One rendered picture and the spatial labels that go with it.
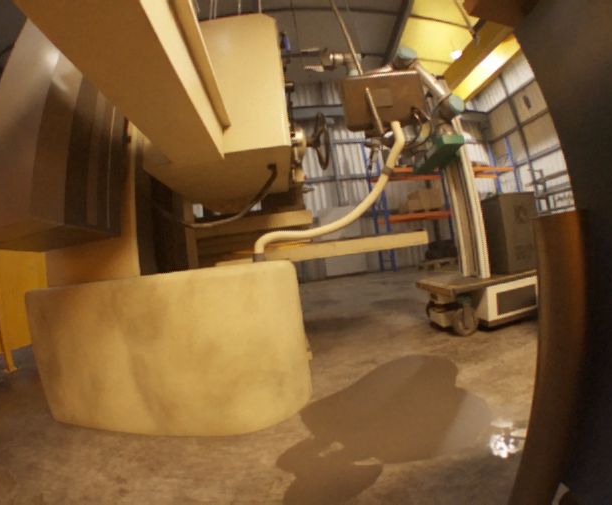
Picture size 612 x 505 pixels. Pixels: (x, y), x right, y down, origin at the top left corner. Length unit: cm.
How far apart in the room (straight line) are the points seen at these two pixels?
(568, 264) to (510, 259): 162
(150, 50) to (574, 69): 70
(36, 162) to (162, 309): 60
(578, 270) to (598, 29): 29
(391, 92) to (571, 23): 88
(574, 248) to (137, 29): 73
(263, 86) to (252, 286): 87
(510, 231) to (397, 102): 116
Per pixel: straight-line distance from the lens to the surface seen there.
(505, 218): 197
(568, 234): 36
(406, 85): 122
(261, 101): 130
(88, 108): 105
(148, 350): 105
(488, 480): 82
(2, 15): 1090
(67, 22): 62
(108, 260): 122
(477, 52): 961
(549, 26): 49
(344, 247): 225
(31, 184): 79
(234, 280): 94
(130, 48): 65
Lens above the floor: 58
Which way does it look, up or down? 2 degrees up
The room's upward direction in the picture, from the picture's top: 7 degrees counter-clockwise
